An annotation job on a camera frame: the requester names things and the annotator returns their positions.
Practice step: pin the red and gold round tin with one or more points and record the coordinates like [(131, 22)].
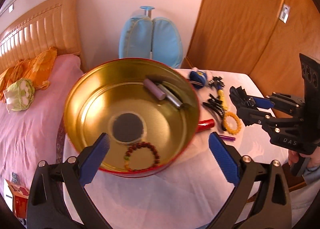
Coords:
[(87, 108)]

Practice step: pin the pink bed sheet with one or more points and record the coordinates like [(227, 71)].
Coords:
[(37, 131)]

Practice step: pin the white tablecloth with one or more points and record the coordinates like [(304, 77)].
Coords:
[(175, 194)]

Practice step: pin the small purple tube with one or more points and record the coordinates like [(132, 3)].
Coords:
[(228, 138)]

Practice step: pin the light blue chair backrest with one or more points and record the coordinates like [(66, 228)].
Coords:
[(162, 41)]

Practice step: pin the wall switch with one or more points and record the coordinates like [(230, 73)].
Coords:
[(11, 8)]

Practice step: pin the red cylinder case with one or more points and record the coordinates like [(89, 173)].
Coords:
[(206, 123)]

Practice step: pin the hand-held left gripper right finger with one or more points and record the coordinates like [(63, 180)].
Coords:
[(225, 158)]

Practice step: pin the yellow cream tube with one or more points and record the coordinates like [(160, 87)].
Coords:
[(222, 96)]

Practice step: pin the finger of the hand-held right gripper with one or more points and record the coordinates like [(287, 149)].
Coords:
[(262, 102), (250, 116)]

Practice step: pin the large black hair claw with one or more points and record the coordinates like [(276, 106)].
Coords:
[(212, 107)]

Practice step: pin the pink cylinder tube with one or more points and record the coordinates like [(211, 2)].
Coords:
[(153, 88)]

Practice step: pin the tan padded headboard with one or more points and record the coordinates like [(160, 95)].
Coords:
[(37, 31)]

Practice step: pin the orange pillow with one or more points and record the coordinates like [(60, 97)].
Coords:
[(40, 68)]

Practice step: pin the person's right hand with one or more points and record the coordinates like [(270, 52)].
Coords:
[(315, 158)]

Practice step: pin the cabbage plush toy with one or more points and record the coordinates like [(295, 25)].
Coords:
[(20, 93)]

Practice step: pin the small grey patterned object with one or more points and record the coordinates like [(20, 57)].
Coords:
[(15, 177)]

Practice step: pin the red patterned box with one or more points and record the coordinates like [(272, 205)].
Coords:
[(18, 199)]

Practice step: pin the person's right forearm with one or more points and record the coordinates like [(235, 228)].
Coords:
[(313, 173)]

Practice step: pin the silver metal tube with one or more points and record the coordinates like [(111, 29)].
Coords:
[(172, 98)]

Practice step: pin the small black hair clip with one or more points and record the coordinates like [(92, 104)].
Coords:
[(214, 97)]

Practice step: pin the wooden wardrobe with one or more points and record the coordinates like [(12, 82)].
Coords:
[(237, 18)]

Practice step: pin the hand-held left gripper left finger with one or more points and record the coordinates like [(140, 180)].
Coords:
[(96, 158)]

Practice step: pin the black bow hair clip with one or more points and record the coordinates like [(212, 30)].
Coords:
[(237, 95)]

